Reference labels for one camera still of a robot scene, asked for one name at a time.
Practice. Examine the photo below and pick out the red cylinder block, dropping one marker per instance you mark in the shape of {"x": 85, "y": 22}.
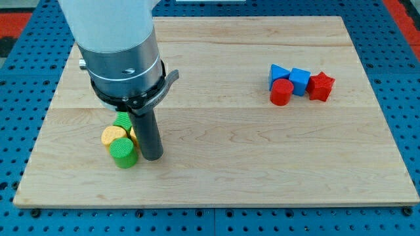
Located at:
{"x": 281, "y": 92}

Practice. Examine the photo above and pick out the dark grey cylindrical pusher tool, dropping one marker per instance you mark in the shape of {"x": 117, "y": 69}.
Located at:
{"x": 147, "y": 134}

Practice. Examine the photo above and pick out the green cylinder block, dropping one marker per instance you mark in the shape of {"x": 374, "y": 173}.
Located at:
{"x": 123, "y": 152}

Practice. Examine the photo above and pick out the green star block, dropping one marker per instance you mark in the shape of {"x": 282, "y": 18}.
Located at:
{"x": 122, "y": 120}

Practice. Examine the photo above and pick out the yellow hexagon block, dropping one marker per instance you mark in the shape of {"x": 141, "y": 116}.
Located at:
{"x": 111, "y": 133}

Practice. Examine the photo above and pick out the blue triangle block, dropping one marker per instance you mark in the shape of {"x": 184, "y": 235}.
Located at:
{"x": 277, "y": 72}

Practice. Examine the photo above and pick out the black clamp with grey lever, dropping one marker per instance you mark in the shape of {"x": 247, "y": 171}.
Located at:
{"x": 145, "y": 101}

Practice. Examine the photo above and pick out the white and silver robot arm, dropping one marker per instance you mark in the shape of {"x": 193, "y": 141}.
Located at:
{"x": 118, "y": 44}

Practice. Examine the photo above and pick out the yellow block behind tool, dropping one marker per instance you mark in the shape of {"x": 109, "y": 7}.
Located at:
{"x": 133, "y": 137}

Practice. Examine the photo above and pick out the light wooden board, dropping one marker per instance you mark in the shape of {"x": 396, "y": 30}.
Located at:
{"x": 225, "y": 143}

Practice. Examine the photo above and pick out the red star block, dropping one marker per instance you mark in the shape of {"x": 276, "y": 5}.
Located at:
{"x": 320, "y": 86}

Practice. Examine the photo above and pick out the blue cube block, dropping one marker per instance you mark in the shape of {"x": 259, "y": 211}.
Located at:
{"x": 299, "y": 79}

